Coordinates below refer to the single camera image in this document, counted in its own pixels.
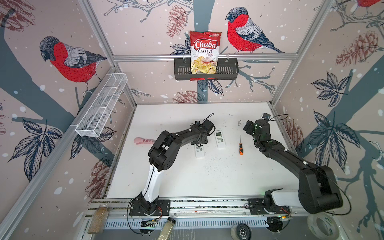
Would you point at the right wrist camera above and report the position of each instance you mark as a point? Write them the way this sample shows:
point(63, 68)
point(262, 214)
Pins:
point(266, 116)

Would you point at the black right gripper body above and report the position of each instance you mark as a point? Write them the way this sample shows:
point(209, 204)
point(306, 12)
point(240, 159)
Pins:
point(255, 141)

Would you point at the brown grain bottle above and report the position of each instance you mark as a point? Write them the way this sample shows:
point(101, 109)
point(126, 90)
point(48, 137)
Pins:
point(99, 220)

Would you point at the orange black screwdriver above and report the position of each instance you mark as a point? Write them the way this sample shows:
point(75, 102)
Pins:
point(241, 150)

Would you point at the white remote control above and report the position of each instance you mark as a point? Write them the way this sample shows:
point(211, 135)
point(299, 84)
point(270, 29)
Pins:
point(199, 152)
point(220, 140)

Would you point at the beige powder bottle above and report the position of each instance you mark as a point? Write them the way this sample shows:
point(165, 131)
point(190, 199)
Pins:
point(167, 229)

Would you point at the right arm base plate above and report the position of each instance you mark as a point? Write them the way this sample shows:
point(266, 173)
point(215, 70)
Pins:
point(263, 207)

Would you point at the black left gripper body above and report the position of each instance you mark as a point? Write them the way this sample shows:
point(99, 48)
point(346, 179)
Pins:
point(206, 136)

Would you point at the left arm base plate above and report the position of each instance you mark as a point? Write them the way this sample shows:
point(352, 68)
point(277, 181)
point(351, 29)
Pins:
point(162, 207)

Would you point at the black wall basket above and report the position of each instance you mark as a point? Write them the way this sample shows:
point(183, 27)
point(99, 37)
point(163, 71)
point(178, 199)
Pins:
point(226, 70)

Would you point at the white wire mesh shelf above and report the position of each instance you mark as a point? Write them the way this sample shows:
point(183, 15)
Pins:
point(98, 113)

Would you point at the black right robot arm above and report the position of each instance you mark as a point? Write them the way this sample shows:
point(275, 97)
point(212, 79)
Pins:
point(318, 191)

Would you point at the red cassava chips bag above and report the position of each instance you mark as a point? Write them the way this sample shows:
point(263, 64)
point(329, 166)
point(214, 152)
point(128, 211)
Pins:
point(204, 52)

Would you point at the aluminium mounting rail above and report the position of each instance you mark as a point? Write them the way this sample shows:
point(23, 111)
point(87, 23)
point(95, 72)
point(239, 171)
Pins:
point(188, 207)

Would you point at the black round speaker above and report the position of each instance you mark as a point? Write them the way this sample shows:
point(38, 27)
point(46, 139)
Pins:
point(241, 232)

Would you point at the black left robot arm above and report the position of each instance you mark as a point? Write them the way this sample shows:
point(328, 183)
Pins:
point(163, 154)

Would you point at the pink handled knife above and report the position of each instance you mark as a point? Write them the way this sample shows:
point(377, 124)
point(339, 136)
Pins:
point(139, 141)

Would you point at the clear tape roll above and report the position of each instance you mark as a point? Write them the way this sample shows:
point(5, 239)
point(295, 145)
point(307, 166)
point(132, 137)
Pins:
point(323, 226)

